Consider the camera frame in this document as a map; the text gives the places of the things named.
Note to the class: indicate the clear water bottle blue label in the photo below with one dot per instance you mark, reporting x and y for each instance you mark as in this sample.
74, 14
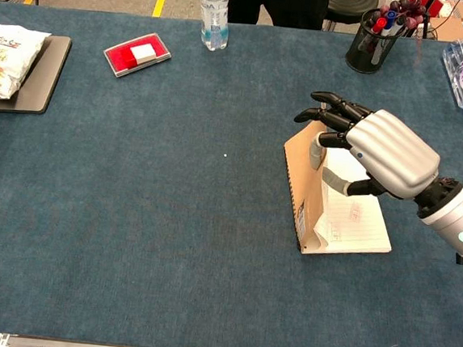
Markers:
214, 18

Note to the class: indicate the kraft spiral notebook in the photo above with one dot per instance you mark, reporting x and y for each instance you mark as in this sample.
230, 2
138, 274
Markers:
356, 233

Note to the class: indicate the dark grey tray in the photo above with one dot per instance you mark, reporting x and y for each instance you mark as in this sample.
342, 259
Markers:
40, 87

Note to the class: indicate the blue cap marker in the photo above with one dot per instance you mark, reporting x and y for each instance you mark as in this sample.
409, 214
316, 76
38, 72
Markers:
391, 15

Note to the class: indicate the blue felt table mat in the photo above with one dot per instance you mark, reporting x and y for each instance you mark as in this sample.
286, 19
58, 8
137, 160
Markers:
130, 213

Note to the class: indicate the red flat object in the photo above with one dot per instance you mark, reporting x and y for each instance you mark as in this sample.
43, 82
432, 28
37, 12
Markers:
433, 5

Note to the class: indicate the red white stamp block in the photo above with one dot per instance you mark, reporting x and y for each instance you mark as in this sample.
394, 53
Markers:
142, 53

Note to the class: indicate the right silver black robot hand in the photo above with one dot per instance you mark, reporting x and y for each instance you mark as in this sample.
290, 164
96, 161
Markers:
391, 151

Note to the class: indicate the person in black clothes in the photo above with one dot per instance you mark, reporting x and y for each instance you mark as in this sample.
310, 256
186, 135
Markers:
279, 3

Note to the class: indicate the dark cap marker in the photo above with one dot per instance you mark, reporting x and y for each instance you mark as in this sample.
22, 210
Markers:
401, 21

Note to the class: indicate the white snack bag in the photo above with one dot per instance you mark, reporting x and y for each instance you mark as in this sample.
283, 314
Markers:
6, 60

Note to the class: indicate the red ink pad case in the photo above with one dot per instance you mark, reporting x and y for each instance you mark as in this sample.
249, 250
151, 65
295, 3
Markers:
117, 64

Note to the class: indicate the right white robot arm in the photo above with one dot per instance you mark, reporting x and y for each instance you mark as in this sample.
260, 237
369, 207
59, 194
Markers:
454, 217

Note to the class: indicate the black mesh pen holder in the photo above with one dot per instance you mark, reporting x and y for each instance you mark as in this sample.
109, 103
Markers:
367, 57

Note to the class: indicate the red cap marker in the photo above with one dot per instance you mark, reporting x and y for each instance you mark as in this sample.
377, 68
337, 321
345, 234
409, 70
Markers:
379, 26

